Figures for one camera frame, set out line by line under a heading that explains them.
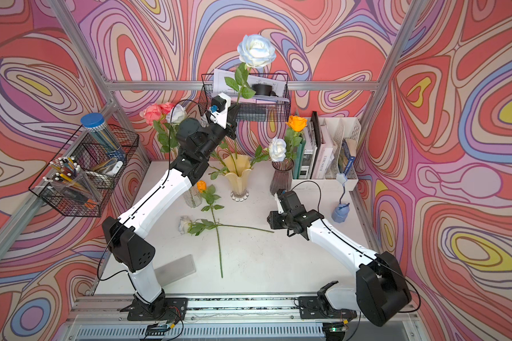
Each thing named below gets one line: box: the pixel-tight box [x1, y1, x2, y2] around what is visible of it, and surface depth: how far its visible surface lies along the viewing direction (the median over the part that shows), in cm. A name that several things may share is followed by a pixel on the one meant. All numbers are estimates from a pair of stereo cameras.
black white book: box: [307, 110, 322, 180], surface depth 96 cm
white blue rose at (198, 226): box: [177, 215, 275, 236], surface depth 95 cm
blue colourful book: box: [337, 138, 356, 175], surface depth 104 cm
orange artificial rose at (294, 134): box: [284, 115, 308, 161], surface depth 84 cm
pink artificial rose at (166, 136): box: [139, 103, 179, 154], surface depth 78 cm
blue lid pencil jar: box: [80, 112, 127, 163], surface depth 76 cm
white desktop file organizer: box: [291, 116, 362, 192], surface depth 100 cm
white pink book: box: [312, 124, 335, 180], surface depth 95 cm
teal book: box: [292, 140, 307, 180], surface depth 92 cm
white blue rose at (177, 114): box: [166, 103, 187, 126], surface depth 76 cm
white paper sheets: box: [211, 68, 291, 103], surface depth 86 cm
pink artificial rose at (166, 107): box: [158, 101, 176, 116], surface depth 79 cm
